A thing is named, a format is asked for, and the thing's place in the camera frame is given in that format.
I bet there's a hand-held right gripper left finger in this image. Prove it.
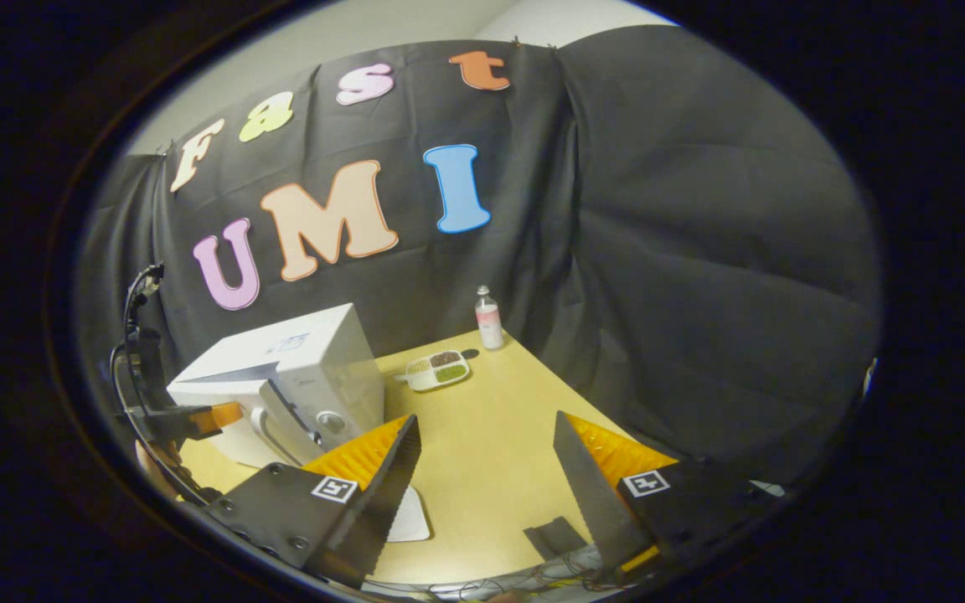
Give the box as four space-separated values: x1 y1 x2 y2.
202 415 421 590

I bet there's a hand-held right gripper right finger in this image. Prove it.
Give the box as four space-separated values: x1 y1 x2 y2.
554 410 781 579

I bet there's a white microwave oven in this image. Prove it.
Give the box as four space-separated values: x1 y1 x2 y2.
167 303 385 470

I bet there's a white square plate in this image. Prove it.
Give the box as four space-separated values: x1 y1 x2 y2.
386 486 431 543

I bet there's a small black block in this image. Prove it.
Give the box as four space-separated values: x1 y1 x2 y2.
523 517 588 562

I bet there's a white divided snack tray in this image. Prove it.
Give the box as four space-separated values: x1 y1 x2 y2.
395 350 471 393

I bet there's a clear bottle with pink label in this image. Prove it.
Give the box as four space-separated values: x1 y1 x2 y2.
475 286 505 351

